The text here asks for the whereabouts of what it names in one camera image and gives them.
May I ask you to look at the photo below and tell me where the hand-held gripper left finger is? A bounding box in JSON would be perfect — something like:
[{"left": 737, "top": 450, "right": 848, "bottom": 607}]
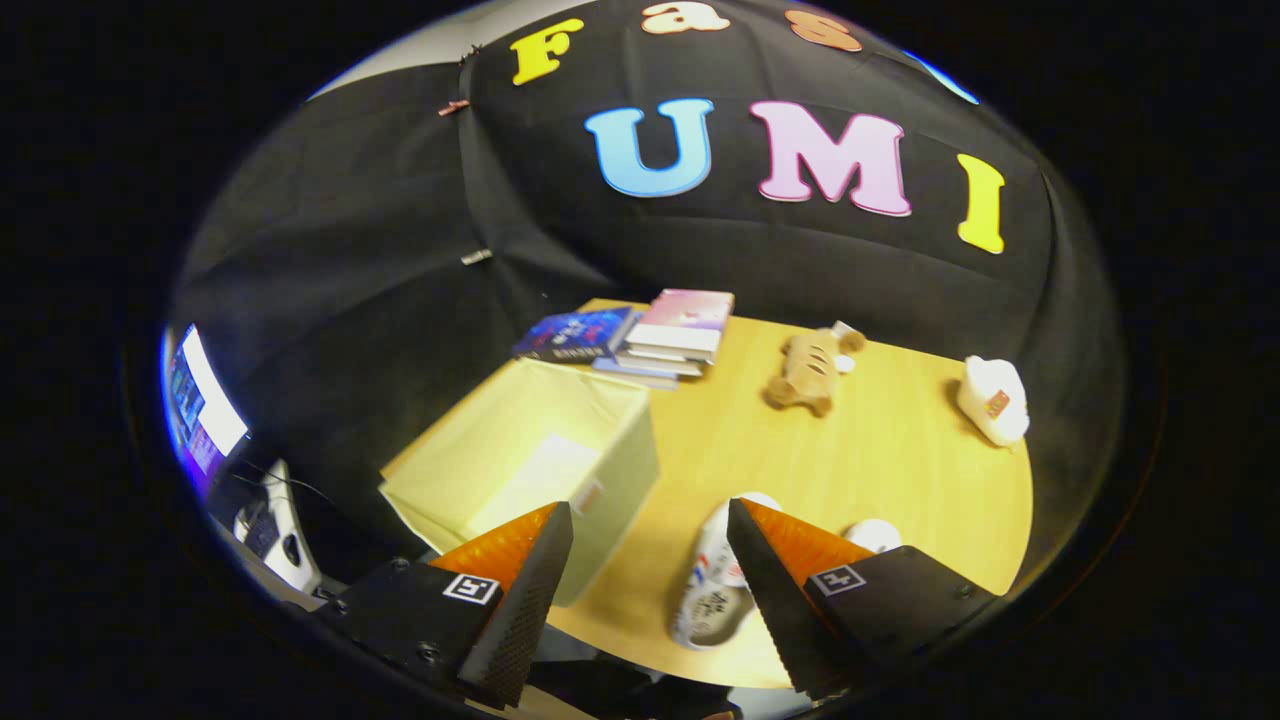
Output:
[{"left": 320, "top": 502, "right": 575, "bottom": 710}]

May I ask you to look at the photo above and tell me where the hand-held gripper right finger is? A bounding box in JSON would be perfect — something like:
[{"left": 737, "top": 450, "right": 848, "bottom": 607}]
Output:
[{"left": 727, "top": 498, "right": 999, "bottom": 701}]

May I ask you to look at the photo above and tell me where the white canvas shoe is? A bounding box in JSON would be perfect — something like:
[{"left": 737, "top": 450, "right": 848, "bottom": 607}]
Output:
[
  {"left": 843, "top": 518, "right": 903, "bottom": 556},
  {"left": 670, "top": 492, "right": 783, "bottom": 651}
]

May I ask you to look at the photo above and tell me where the cream fabric storage box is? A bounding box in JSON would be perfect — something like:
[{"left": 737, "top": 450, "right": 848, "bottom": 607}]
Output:
[{"left": 380, "top": 358, "right": 661, "bottom": 607}]

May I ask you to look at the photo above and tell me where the brown bread plush toy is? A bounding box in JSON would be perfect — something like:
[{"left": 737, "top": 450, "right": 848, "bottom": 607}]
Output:
[{"left": 765, "top": 322, "right": 867, "bottom": 418}]

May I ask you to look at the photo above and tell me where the pale blue book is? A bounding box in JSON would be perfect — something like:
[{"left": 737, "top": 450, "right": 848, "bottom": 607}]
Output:
[{"left": 592, "top": 357, "right": 681, "bottom": 390}]

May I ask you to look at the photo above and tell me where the white and black device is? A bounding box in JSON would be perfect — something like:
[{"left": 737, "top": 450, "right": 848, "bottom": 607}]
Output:
[{"left": 233, "top": 460, "right": 323, "bottom": 593}]

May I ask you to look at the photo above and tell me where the dark blue book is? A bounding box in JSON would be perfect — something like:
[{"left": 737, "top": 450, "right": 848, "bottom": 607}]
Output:
[{"left": 512, "top": 306, "right": 641, "bottom": 363}]

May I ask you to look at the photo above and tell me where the white plush toy red label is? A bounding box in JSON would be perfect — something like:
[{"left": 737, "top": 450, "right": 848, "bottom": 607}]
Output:
[{"left": 957, "top": 356, "right": 1031, "bottom": 447}]

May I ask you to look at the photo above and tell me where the pink cover book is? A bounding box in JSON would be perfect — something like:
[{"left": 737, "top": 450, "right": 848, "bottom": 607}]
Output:
[{"left": 625, "top": 289, "right": 735, "bottom": 363}]

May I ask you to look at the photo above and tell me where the computer monitor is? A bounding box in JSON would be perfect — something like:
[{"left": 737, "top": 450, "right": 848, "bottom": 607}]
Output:
[{"left": 165, "top": 322, "right": 249, "bottom": 483}]

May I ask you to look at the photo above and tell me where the black backdrop cloth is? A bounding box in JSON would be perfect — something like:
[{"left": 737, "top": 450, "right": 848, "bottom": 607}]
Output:
[{"left": 165, "top": 0, "right": 1126, "bottom": 561}]

